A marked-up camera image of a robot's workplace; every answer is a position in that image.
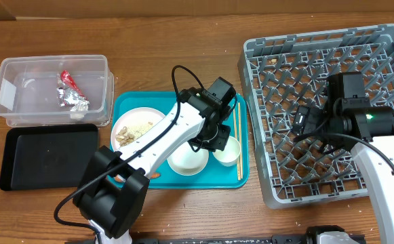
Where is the right wooden chopstick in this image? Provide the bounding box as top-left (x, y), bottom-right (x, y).
top-left (237, 103), bottom-right (243, 180)

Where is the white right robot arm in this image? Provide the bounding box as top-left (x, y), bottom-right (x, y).
top-left (292, 72), bottom-right (394, 243)

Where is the wooden chopstick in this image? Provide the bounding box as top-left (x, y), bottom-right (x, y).
top-left (237, 103), bottom-right (243, 180)
top-left (233, 109), bottom-right (241, 180)

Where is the red foil snack wrapper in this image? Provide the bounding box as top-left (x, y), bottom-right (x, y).
top-left (57, 70), bottom-right (89, 106)

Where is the orange carrot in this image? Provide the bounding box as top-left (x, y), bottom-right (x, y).
top-left (114, 172), bottom-right (161, 183)

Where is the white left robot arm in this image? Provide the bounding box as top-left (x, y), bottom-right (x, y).
top-left (73, 77), bottom-right (236, 243)

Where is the small white cup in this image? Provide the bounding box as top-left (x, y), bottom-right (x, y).
top-left (213, 136), bottom-right (236, 167)

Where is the pink dinner plate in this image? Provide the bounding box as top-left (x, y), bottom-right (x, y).
top-left (111, 107), bottom-right (165, 151)

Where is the left wooden chopstick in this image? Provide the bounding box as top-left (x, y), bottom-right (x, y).
top-left (233, 109), bottom-right (241, 180)

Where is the grey dishwasher rack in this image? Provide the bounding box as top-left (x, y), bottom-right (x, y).
top-left (238, 24), bottom-right (394, 209)

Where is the white shallow bowl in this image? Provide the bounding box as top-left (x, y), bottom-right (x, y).
top-left (167, 142), bottom-right (209, 176)

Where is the pile of rice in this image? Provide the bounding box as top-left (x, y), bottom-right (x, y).
top-left (128, 121), bottom-right (153, 138)

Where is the clear plastic bin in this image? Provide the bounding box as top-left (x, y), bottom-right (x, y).
top-left (0, 55), bottom-right (114, 127)

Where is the pile of peanut shells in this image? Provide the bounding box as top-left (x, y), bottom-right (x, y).
top-left (115, 127), bottom-right (136, 146)

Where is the black tray bin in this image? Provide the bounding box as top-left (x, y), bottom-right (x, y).
top-left (0, 123), bottom-right (99, 191)

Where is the white tissue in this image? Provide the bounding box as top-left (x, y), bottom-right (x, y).
top-left (70, 101), bottom-right (90, 121)

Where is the teal serving tray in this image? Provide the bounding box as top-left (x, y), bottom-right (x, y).
top-left (113, 91), bottom-right (250, 189)

